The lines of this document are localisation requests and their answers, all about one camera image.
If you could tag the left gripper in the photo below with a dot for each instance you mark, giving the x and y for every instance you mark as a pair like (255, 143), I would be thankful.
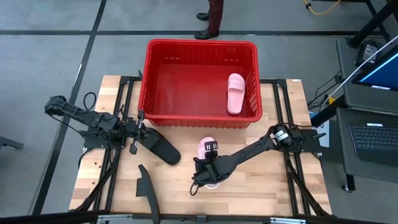
(134, 130)

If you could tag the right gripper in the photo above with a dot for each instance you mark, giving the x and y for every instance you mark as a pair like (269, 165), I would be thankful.
(211, 169)

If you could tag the pink slide sandal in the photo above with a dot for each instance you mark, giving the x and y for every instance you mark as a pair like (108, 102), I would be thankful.
(235, 96)
(202, 149)

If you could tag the black slide sandal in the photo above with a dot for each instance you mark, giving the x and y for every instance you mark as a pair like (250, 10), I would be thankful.
(164, 149)

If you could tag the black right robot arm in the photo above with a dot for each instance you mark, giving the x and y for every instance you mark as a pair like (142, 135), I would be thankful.
(248, 149)

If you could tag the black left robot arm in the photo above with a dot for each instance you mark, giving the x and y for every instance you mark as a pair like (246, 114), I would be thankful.
(77, 113)

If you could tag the red plastic bin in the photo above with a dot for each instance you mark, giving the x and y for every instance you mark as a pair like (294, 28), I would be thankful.
(186, 93)

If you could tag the black curved plastic part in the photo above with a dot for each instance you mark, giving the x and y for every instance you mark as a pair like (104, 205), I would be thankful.
(146, 186)

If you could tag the white blue box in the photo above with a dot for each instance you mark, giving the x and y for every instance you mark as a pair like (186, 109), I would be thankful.
(325, 140)

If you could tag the black rig crossbar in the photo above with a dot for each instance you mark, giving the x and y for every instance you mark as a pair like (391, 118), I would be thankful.
(46, 217)

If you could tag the grey chair leg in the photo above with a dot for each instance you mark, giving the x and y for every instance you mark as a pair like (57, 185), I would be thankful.
(9, 142)

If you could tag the person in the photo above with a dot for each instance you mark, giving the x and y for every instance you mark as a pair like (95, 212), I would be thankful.
(215, 18)

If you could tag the grey cart table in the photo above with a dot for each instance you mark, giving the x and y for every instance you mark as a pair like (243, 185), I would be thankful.
(345, 149)

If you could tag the grey cart shelf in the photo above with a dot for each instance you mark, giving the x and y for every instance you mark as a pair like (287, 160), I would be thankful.
(349, 93)

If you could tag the black laptop keyboard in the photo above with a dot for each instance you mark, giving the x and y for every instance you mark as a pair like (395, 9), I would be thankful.
(373, 137)

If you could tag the white rod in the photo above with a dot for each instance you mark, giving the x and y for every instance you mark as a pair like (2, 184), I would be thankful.
(360, 69)

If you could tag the black power adapter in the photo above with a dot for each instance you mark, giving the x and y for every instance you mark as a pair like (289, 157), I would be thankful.
(368, 51)

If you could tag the blue lit monitor screen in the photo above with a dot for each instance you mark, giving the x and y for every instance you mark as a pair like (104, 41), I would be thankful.
(385, 74)

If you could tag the black tripod legs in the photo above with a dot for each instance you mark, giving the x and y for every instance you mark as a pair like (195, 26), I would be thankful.
(373, 22)

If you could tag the black aluminium frame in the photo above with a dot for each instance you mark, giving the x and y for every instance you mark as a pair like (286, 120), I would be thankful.
(109, 186)
(281, 82)

